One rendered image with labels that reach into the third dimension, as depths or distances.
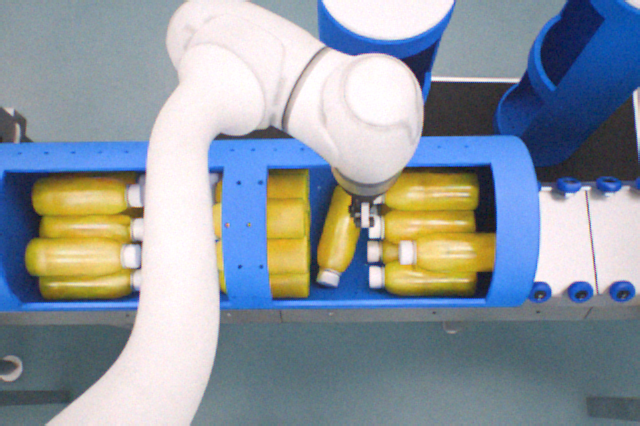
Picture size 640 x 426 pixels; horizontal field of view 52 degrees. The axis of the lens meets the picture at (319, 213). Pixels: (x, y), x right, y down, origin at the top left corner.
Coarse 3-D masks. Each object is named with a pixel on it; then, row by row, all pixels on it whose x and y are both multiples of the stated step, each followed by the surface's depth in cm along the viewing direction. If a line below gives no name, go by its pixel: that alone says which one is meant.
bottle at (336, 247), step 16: (336, 192) 118; (336, 208) 117; (336, 224) 115; (352, 224) 116; (320, 240) 117; (336, 240) 115; (352, 240) 116; (320, 256) 115; (336, 256) 114; (352, 256) 116; (336, 272) 115
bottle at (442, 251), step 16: (416, 240) 109; (432, 240) 106; (448, 240) 106; (464, 240) 106; (480, 240) 106; (416, 256) 107; (432, 256) 106; (448, 256) 105; (464, 256) 105; (480, 256) 105
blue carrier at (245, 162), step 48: (0, 144) 108; (48, 144) 107; (96, 144) 106; (144, 144) 106; (240, 144) 105; (288, 144) 104; (432, 144) 103; (480, 144) 102; (0, 192) 99; (240, 192) 97; (480, 192) 122; (528, 192) 96; (0, 240) 110; (240, 240) 97; (528, 240) 96; (0, 288) 101; (240, 288) 100; (336, 288) 117; (384, 288) 117; (480, 288) 116; (528, 288) 100
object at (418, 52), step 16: (320, 0) 130; (320, 16) 135; (448, 16) 129; (320, 32) 142; (336, 32) 131; (352, 32) 127; (432, 32) 128; (336, 48) 137; (352, 48) 132; (368, 48) 129; (384, 48) 128; (400, 48) 129; (416, 48) 131; (432, 48) 160; (416, 64) 178; (432, 64) 165
